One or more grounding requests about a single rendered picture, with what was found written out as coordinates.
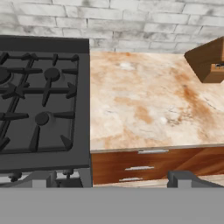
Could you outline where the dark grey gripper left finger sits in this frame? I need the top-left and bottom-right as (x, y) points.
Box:
(0, 171), (58, 189)

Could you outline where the brown wooden drawer front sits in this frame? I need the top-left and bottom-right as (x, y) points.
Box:
(91, 158), (187, 178)
(92, 171), (170, 186)
(91, 147), (205, 165)

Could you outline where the black hob knob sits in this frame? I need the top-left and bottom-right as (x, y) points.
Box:
(8, 171), (23, 183)
(62, 169), (75, 179)

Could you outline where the brown wooden cupboard door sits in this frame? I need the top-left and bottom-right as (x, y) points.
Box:
(174, 146), (224, 177)

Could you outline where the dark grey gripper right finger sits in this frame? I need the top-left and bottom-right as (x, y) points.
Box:
(167, 170), (224, 189)

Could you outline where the silver drawer handle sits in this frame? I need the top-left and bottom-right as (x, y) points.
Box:
(124, 165), (156, 172)
(118, 177), (144, 183)
(137, 149), (170, 155)

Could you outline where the black gas hob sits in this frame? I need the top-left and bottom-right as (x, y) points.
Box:
(0, 34), (94, 189)

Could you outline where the brown wooden knife block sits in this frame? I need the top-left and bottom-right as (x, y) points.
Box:
(184, 36), (224, 84)

